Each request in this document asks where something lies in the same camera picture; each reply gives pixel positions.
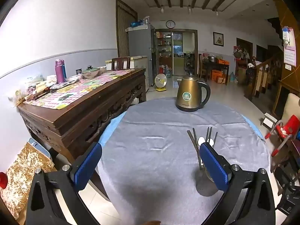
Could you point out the red round object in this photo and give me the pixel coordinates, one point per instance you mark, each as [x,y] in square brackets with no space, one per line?
[2,180]

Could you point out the round wall clock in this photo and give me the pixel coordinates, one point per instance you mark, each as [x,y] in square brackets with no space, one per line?
[170,24]

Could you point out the grey refrigerator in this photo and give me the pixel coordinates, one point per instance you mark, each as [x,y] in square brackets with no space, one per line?
[139,42]

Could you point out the brown curtain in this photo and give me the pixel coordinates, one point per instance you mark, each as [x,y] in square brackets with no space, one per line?
[125,28]

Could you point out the kitchen shelf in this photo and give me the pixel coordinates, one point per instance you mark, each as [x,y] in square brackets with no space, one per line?
[163,44]

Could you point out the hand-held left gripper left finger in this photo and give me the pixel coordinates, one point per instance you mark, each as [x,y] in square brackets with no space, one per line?
[88,166]

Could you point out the white step stool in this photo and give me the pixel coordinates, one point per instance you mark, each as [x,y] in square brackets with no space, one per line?
[268,119]

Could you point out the blue lidded box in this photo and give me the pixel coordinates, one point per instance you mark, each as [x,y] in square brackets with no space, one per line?
[39,147]

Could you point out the framed wall picture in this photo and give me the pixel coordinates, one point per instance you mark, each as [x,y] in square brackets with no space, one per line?
[218,39]

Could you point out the wall calendar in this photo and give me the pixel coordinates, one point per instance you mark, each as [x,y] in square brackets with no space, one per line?
[290,51]

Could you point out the purple water bottle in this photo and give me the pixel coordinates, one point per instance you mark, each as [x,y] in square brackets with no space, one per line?
[60,72]

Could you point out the red child chair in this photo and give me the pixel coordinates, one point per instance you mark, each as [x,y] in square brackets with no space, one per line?
[284,127]

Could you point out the dark wooden table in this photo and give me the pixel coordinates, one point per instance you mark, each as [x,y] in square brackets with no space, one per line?
[220,66]

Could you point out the round electric heater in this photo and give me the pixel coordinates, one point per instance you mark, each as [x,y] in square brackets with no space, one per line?
[161,80]

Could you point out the grey table cloth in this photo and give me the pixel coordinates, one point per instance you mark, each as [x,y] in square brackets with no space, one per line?
[152,168]

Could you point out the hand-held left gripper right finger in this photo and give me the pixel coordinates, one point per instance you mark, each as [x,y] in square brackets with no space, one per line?
[214,168]

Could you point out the blue table cover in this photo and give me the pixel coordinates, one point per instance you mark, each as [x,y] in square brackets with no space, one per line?
[112,127]

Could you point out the wooden stair railing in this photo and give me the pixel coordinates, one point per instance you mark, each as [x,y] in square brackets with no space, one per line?
[262,75]

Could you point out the wooden chair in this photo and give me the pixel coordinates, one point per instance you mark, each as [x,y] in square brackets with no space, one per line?
[120,63]

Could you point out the gold patterned cushion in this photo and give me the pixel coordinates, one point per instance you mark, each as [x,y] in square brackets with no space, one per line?
[21,180]

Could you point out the gold electric kettle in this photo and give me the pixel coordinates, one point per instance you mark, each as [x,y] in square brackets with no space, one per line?
[187,103]

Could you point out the glass lidded bowl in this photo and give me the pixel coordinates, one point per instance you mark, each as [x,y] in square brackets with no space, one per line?
[91,72]

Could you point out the metal basin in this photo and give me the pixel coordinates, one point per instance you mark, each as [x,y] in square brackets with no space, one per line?
[212,59]

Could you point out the orange cardboard boxes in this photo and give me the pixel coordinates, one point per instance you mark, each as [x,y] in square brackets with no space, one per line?
[218,76]

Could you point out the pendant lamp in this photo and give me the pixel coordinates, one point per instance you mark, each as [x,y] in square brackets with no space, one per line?
[216,12]
[189,9]
[162,9]

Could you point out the pile of packets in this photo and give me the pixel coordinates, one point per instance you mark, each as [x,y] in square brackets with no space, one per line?
[41,84]

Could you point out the white chest freezer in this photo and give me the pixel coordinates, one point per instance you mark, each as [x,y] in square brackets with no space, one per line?
[140,62]

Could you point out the beige chair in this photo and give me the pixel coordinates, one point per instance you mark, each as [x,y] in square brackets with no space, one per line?
[291,105]

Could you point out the metal utensil holder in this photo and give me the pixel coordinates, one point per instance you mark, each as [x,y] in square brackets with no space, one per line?
[204,187]

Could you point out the white spoon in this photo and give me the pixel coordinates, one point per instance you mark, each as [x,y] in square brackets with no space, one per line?
[201,141]
[210,142]

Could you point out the blue water jug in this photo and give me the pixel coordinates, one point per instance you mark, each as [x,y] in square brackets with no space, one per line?
[231,77]

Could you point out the carved wooden sideboard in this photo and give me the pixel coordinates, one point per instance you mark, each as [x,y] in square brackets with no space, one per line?
[82,121]

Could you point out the checkered patterned cloth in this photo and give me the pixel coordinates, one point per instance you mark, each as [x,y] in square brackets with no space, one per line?
[77,91]

